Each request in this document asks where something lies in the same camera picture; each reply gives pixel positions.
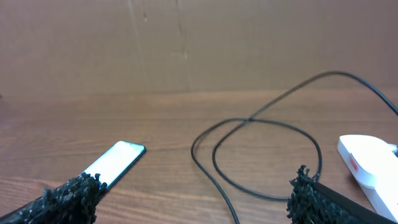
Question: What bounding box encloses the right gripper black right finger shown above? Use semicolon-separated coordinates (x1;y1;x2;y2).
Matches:
287;165;395;224

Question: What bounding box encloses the black USB charging cable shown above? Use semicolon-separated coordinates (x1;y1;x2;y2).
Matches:
190;70;398;224

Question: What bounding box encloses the white power extension strip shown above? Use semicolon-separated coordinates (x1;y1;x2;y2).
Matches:
337;134;397;222

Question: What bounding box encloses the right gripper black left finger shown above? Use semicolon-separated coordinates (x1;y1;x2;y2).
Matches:
1;172;108;224

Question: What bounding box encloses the dark blue Galaxy smartphone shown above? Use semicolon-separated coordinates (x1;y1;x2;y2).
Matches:
83;141;146;190

